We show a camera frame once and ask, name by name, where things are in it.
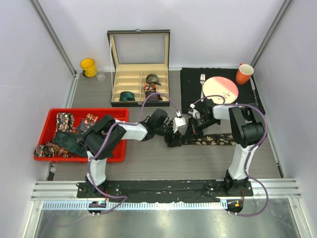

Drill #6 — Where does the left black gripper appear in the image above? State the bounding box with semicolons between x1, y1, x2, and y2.
155;121;182;148

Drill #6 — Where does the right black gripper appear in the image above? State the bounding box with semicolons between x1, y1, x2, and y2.
184;117;219;142

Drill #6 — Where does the black gold leaf tie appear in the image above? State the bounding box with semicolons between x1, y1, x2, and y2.
165;133;237;147

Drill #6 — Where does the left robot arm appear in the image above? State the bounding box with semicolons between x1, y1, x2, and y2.
83;109;186;198

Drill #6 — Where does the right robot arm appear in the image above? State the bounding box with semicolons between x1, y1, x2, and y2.
183;99;267;196

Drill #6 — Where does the black placemat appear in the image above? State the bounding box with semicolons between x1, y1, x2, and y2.
180;68;265;114

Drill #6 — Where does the rolled dark maroon tie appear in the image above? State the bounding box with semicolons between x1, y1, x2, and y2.
145;91;163;102

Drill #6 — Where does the pink cream plate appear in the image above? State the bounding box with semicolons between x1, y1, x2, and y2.
203;76;239;104

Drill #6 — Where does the silver fork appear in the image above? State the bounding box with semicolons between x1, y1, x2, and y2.
200;74;206;101

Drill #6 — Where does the rolled orange floral tie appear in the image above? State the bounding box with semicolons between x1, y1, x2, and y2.
144;83;157;92

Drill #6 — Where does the rolled green blue tie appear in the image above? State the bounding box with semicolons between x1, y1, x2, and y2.
119;91;135;102

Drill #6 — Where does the silver knife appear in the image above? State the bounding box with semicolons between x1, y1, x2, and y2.
250;77;259;105

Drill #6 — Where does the orange mug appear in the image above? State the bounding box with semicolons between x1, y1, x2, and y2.
236;63;254;85

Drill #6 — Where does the orange striped rolled tie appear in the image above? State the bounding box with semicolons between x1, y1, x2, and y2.
85;113;99;123

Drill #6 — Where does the black tie storage box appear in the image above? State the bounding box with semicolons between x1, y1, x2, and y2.
107;29;170;107

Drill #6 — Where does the clear glass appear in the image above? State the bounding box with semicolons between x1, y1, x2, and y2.
96;66;106;81

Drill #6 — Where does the dark green leaf tie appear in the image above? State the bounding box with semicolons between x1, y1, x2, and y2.
53;130;87;158

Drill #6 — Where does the yellow mug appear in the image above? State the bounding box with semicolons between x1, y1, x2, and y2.
80;58;97;77

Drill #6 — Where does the red plastic bin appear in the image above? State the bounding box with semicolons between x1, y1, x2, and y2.
34;108;129;163

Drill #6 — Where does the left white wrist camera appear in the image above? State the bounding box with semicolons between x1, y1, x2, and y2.
172;117;186;133

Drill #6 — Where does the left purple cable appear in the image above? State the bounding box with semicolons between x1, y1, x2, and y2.
42;92;183;228

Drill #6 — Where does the purple cable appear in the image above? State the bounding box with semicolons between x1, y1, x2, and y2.
42;92;183;228
190;95;269;218

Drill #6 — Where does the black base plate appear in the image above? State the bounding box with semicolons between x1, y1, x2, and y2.
76;179;254;203

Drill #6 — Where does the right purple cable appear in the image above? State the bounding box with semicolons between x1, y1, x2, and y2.
190;95;269;218

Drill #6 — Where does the aluminium front rail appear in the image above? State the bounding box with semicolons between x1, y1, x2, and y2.
31;178;301;214

